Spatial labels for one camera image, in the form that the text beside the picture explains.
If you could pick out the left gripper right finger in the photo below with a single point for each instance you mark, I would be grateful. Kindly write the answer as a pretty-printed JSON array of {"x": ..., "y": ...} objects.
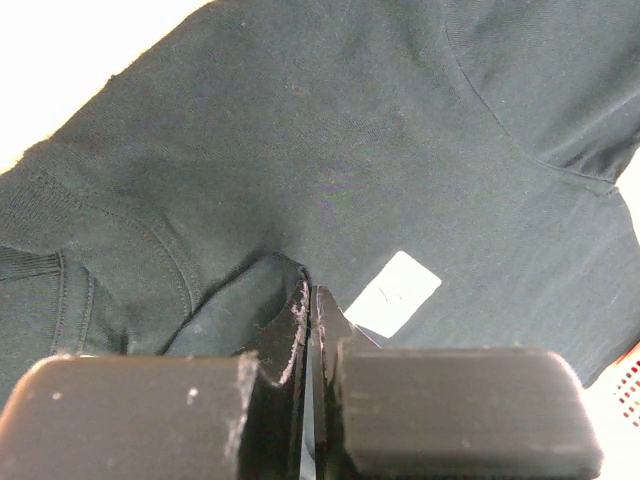
[{"x": 488, "y": 413}]

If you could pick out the white plastic basket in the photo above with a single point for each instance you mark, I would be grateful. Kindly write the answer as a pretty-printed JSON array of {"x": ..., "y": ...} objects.
[{"x": 613, "y": 402}]

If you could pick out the black t shirt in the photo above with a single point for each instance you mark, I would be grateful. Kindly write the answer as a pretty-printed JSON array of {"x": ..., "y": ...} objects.
[{"x": 482, "y": 138}]

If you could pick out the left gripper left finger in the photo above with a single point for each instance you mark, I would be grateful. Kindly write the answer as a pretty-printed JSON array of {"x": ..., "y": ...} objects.
[{"x": 164, "y": 417}]

